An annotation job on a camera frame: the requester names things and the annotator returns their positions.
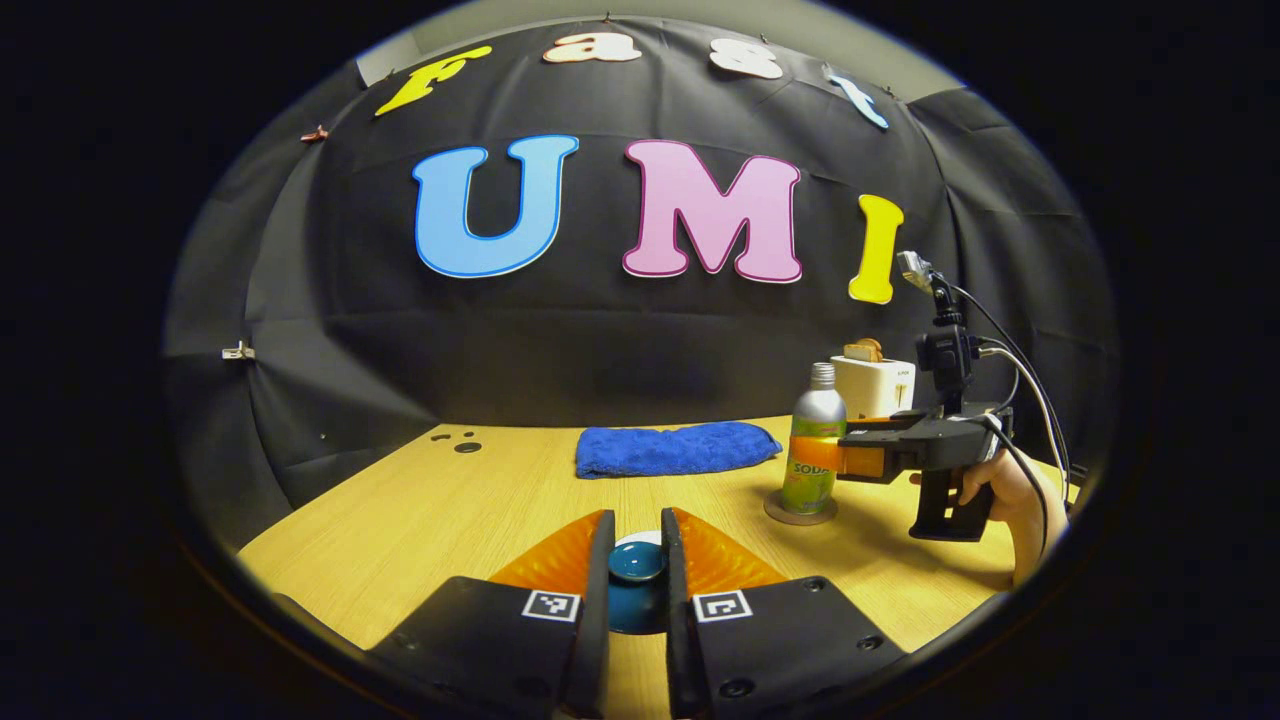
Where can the round brown coaster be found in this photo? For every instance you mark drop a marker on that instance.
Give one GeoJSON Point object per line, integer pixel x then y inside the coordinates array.
{"type": "Point", "coordinates": [800, 520]}

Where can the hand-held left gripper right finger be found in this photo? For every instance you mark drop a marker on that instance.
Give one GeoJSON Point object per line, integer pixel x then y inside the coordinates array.
{"type": "Point", "coordinates": [677, 610]}

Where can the toast slice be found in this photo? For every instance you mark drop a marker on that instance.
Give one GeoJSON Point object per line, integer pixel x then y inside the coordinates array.
{"type": "Point", "coordinates": [864, 350]}

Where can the black backdrop cloth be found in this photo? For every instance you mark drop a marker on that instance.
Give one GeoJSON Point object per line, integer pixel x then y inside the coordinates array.
{"type": "Point", "coordinates": [600, 340]}

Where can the blue towel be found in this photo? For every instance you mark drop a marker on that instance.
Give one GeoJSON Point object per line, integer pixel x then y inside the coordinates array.
{"type": "Point", "coordinates": [675, 450]}

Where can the red backdrop clip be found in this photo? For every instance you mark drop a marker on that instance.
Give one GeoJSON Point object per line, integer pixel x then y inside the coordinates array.
{"type": "Point", "coordinates": [314, 134]}

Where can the silver green water bottle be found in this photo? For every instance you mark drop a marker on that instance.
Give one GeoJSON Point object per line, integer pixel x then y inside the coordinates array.
{"type": "Point", "coordinates": [820, 405]}

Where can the white teacup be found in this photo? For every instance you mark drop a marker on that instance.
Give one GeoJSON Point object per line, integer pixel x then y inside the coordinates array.
{"type": "Point", "coordinates": [640, 536]}

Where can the white toaster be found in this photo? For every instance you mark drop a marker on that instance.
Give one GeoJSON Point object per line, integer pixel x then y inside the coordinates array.
{"type": "Point", "coordinates": [875, 390]}

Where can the white backdrop clip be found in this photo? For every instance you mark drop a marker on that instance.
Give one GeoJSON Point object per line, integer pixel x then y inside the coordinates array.
{"type": "Point", "coordinates": [238, 351]}

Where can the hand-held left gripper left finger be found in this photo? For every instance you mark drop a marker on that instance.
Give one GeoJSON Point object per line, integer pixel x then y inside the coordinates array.
{"type": "Point", "coordinates": [597, 610]}

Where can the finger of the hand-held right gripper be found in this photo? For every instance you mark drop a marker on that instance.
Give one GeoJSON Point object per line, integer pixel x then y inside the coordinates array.
{"type": "Point", "coordinates": [890, 430]}
{"type": "Point", "coordinates": [850, 462]}

